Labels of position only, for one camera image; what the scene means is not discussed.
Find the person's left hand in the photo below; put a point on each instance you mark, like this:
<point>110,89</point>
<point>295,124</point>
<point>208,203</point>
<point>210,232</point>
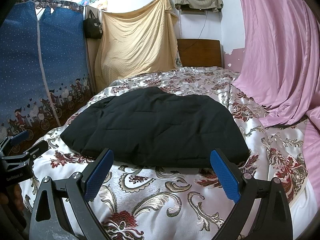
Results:
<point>16,196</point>

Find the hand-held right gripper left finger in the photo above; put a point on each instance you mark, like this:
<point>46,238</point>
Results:
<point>96,175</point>

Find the wooden headboard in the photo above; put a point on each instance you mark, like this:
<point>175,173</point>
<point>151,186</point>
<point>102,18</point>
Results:
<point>200,52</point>

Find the brown wooden board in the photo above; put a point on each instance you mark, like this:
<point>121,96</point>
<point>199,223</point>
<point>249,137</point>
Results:
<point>91,55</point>

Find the pink curtain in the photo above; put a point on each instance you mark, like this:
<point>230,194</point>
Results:
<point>275,42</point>

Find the yellow hanging cloth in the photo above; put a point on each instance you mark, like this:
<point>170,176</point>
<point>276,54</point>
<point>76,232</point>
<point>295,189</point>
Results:
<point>132,40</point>

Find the black tote bag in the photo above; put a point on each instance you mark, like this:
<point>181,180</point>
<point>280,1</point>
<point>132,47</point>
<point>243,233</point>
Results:
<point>92,28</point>

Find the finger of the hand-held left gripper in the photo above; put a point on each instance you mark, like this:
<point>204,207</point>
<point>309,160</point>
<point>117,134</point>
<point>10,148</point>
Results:
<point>21,137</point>
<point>37,148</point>

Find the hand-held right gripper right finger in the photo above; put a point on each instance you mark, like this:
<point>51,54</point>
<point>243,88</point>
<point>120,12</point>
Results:
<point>226,175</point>

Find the black padded jacket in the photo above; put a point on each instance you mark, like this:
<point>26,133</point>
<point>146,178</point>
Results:
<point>155,127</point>

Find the floral satin bedspread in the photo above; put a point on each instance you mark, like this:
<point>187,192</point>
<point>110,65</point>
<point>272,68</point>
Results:
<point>160,197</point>

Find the blue dotted fabric wardrobe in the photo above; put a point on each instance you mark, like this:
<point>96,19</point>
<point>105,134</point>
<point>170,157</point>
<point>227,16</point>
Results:
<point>20,55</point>

